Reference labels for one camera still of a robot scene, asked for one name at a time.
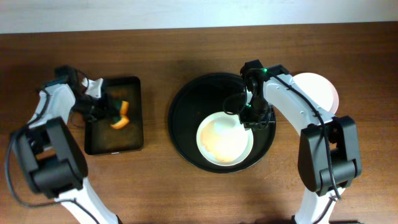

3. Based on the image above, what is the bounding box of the orange green scrub sponge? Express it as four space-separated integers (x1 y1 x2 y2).
111 100 129 129

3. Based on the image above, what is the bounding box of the white plate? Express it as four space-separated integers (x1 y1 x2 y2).
196 111 254 167
293 72 339 114

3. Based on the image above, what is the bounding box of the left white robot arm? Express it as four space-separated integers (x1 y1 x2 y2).
4 65 121 223

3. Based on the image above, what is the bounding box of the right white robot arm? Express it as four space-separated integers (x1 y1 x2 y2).
239 60 362 223

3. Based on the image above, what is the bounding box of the rectangular black tray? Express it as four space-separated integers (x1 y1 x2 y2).
85 77 144 155

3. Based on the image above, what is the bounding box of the round black tray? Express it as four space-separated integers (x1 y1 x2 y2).
168 72 276 174

